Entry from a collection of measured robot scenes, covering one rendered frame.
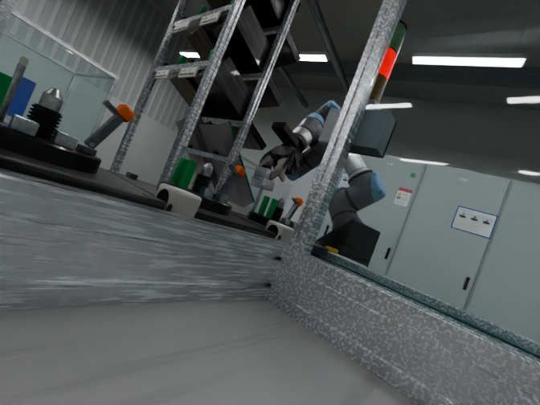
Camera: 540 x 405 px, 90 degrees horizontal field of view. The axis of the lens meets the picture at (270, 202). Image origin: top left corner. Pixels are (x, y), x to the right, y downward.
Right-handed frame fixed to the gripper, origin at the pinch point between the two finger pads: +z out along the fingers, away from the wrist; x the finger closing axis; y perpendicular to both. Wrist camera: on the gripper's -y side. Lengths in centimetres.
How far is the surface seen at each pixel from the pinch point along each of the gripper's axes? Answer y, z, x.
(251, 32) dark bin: -31.7, -23.7, 10.1
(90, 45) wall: 4, -366, 813
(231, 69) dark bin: -25.8, -12.5, 11.6
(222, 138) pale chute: -10.7, -0.2, 12.0
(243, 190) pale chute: 7.1, 2.5, 9.1
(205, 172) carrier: -20.2, 23.7, -8.3
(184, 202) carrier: -25.5, 35.0, -17.9
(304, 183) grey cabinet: 204, -207, 128
